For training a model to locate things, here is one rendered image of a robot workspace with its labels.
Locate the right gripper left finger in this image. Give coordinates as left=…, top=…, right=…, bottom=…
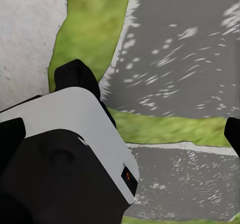
left=0, top=118, right=26, bottom=177

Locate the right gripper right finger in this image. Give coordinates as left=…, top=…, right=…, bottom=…
left=224, top=117, right=240, bottom=157

